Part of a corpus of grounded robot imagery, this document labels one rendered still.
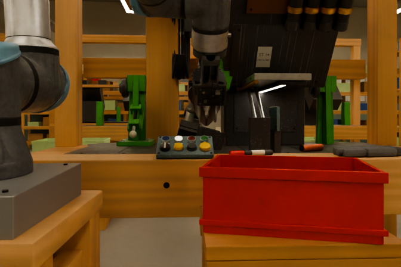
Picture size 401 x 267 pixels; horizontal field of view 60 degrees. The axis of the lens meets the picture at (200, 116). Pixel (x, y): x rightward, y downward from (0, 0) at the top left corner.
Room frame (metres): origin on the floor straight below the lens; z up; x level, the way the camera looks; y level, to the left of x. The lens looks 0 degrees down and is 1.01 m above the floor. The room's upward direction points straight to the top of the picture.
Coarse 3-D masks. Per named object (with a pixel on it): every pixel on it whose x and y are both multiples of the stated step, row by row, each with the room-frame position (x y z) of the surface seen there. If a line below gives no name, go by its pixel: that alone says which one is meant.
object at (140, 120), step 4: (140, 104) 1.33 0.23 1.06; (132, 108) 1.32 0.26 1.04; (136, 108) 1.32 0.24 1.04; (140, 108) 1.32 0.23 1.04; (136, 112) 1.32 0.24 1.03; (140, 112) 1.33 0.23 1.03; (136, 116) 1.31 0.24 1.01; (140, 116) 1.33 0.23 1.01; (128, 120) 1.32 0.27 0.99; (132, 120) 1.28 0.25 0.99; (136, 120) 1.28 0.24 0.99; (140, 120) 1.32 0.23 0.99; (128, 124) 1.28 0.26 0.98; (132, 124) 1.27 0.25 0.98; (136, 124) 1.27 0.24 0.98; (140, 124) 1.31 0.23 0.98; (128, 128) 1.29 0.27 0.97; (136, 128) 1.29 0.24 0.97; (140, 128) 1.29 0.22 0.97
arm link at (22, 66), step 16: (0, 48) 0.57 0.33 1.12; (16, 48) 0.60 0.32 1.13; (0, 64) 0.56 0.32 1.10; (16, 64) 0.60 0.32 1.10; (32, 64) 0.66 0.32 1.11; (0, 80) 0.57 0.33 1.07; (16, 80) 0.60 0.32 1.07; (32, 80) 0.64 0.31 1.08; (0, 96) 0.57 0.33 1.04; (16, 96) 0.60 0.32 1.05; (32, 96) 0.65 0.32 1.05; (0, 112) 0.57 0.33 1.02; (16, 112) 0.60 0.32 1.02
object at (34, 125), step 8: (96, 80) 10.27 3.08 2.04; (104, 96) 10.38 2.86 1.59; (112, 96) 10.34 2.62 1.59; (120, 96) 10.37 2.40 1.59; (48, 112) 10.11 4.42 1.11; (24, 120) 10.16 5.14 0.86; (48, 120) 10.22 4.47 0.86; (112, 120) 10.32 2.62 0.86; (24, 128) 10.06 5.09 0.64; (32, 128) 10.08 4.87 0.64; (40, 128) 10.09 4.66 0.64; (48, 128) 10.11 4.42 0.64; (24, 136) 10.16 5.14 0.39; (32, 136) 10.19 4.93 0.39; (40, 136) 10.20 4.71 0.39; (48, 136) 10.22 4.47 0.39
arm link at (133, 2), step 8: (136, 0) 0.66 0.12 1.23; (168, 0) 0.62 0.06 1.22; (176, 0) 0.65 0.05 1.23; (136, 8) 0.67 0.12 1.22; (144, 8) 0.67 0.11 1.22; (152, 8) 0.63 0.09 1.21; (160, 8) 0.63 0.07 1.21; (168, 8) 0.65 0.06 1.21; (176, 8) 0.66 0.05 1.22; (152, 16) 0.69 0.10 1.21; (160, 16) 0.69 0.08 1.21; (168, 16) 0.68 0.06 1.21; (176, 16) 0.68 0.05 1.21; (184, 16) 0.67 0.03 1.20
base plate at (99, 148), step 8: (96, 144) 1.35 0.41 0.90; (104, 144) 1.35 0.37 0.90; (112, 144) 1.35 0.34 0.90; (224, 144) 1.35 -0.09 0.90; (304, 144) 1.35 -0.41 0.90; (336, 144) 1.35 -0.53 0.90; (344, 144) 1.35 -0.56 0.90; (352, 144) 1.35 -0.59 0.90; (360, 144) 1.35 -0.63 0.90; (368, 144) 1.35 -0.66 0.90; (72, 152) 1.07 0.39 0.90; (80, 152) 1.07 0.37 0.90; (88, 152) 1.07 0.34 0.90; (96, 152) 1.07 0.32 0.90; (104, 152) 1.07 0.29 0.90; (112, 152) 1.07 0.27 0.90; (120, 152) 1.07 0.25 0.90; (128, 152) 1.07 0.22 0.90; (136, 152) 1.07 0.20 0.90; (144, 152) 1.07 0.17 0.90; (152, 152) 1.07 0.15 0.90; (216, 152) 1.07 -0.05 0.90; (224, 152) 1.07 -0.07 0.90; (280, 152) 1.07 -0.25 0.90; (288, 152) 1.06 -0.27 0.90; (296, 152) 1.07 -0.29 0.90; (304, 152) 1.07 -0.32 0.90; (312, 152) 1.07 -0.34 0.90; (320, 152) 1.07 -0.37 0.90; (328, 152) 1.06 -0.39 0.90
